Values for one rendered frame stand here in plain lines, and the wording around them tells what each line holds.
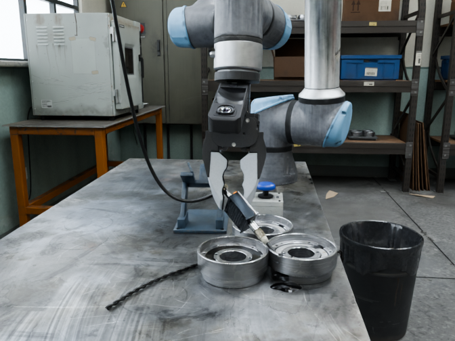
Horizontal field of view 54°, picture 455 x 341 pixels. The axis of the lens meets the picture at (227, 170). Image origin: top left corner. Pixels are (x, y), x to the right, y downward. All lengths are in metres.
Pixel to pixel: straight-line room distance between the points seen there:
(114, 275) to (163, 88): 3.92
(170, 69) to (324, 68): 3.49
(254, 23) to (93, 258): 0.45
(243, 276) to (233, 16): 0.37
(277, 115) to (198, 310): 0.68
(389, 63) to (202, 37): 3.54
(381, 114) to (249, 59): 4.17
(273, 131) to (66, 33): 2.03
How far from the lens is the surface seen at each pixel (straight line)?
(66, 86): 3.00
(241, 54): 0.68
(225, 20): 0.69
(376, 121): 4.81
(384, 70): 4.29
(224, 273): 0.63
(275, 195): 0.93
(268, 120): 1.17
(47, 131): 2.83
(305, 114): 1.14
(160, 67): 4.55
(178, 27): 0.86
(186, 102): 4.51
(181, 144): 4.82
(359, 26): 4.15
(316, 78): 1.12
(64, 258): 0.79
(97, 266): 0.74
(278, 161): 1.19
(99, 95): 2.92
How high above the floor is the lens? 1.10
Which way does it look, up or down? 13 degrees down
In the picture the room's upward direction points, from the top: straight up
